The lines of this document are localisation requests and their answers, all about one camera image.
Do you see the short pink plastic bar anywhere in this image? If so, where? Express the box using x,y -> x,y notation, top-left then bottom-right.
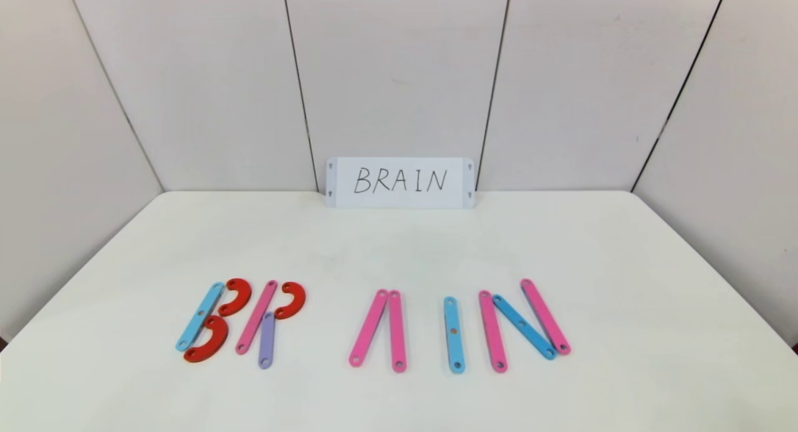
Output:
520,278 -> 572,357

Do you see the large red plastic arc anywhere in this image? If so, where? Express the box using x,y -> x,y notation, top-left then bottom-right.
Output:
218,277 -> 253,317
183,315 -> 229,364

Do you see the long blue plastic bar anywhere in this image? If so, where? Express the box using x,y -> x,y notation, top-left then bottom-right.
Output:
175,282 -> 225,352

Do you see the white BRAIN sign card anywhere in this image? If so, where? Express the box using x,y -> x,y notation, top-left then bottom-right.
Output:
325,157 -> 476,209

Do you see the long pink plastic bar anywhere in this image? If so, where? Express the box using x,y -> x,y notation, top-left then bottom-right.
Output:
478,290 -> 509,374
388,289 -> 408,374
349,289 -> 390,368
235,280 -> 279,355

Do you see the blue bar with orange underside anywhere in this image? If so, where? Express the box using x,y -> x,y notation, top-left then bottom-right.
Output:
443,296 -> 466,375

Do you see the medium blue plastic bar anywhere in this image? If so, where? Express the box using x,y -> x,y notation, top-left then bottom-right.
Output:
492,294 -> 557,361

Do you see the short purple plastic bar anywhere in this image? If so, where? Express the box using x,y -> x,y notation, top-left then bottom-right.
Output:
258,312 -> 276,370

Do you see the small red plastic arc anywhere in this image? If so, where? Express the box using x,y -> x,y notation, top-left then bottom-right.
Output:
274,282 -> 307,320

